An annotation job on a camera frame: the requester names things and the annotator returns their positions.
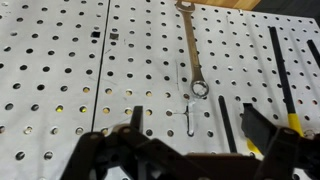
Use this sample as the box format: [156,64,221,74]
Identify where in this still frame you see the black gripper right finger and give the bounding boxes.
[240,102,320,180]

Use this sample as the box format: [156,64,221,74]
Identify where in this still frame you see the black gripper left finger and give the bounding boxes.
[59,105,202,180]

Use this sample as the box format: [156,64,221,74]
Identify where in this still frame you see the small silver combination spanner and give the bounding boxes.
[175,0,211,100]

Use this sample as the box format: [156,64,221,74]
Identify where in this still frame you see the white pegboard panel with hex keys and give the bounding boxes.
[91,0,320,180]

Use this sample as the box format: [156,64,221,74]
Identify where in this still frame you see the small yellow T-handle hex key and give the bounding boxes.
[217,95,265,157]

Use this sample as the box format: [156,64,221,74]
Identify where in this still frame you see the medium yellow T-handle hex key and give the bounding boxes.
[268,26,305,138]

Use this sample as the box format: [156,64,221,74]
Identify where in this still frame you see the silver wire pegboard hook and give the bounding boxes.
[172,99,201,138]

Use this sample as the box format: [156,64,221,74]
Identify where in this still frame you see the large yellow T-handle hex key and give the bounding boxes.
[306,38,320,70]

